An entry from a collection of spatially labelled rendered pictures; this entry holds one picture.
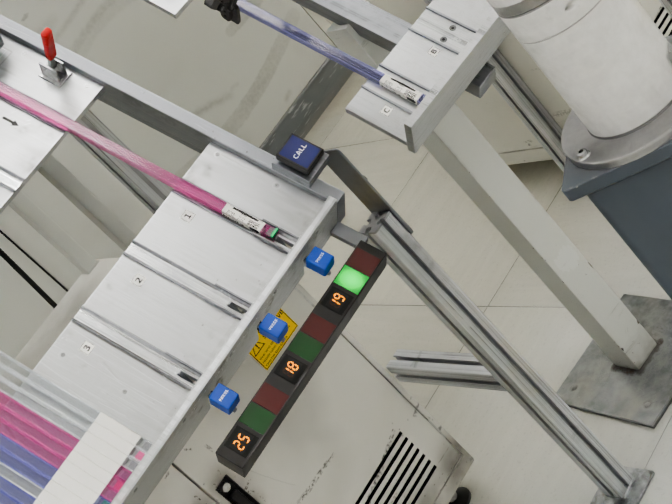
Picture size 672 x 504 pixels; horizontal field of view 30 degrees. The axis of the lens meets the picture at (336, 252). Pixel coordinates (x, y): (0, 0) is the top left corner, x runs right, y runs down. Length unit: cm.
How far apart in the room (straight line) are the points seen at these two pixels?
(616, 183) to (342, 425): 84
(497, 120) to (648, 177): 143
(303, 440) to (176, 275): 48
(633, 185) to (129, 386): 65
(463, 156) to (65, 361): 70
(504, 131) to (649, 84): 147
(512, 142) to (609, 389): 77
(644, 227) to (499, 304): 124
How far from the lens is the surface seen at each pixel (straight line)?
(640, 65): 131
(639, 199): 136
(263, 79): 394
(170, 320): 159
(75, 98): 179
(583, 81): 130
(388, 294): 292
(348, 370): 204
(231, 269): 161
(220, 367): 154
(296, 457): 200
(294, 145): 165
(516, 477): 223
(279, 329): 156
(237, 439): 153
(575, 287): 209
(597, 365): 228
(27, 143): 176
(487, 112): 275
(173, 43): 380
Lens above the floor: 137
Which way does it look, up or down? 25 degrees down
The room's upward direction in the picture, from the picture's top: 44 degrees counter-clockwise
